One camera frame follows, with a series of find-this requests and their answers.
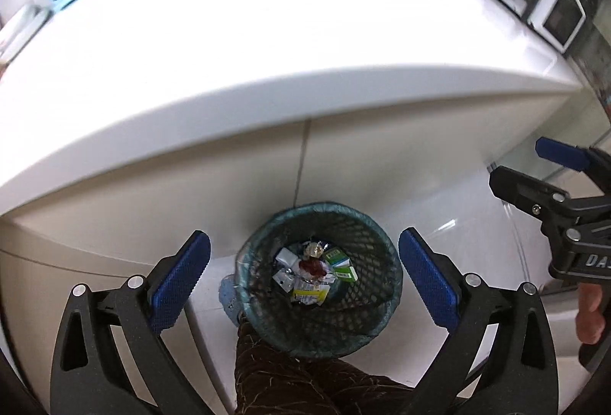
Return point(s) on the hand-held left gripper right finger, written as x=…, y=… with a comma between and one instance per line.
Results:
x=427, y=276

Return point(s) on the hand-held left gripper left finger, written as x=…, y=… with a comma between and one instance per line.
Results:
x=179, y=281

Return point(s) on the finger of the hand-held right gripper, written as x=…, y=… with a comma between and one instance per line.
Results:
x=563, y=152
x=525, y=190

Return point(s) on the mesh bin with black liner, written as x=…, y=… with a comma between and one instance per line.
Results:
x=372, y=252

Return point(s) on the small green white box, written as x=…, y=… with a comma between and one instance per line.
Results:
x=341, y=269

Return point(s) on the red mesh net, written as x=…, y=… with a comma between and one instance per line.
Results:
x=312, y=267

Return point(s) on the yellow snack packet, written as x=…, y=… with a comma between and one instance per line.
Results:
x=312, y=296

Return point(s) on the person's right hand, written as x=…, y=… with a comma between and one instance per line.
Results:
x=588, y=312

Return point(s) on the blue slipper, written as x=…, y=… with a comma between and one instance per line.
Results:
x=231, y=298

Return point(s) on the person's brown trouser leg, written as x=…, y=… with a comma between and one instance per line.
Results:
x=296, y=377

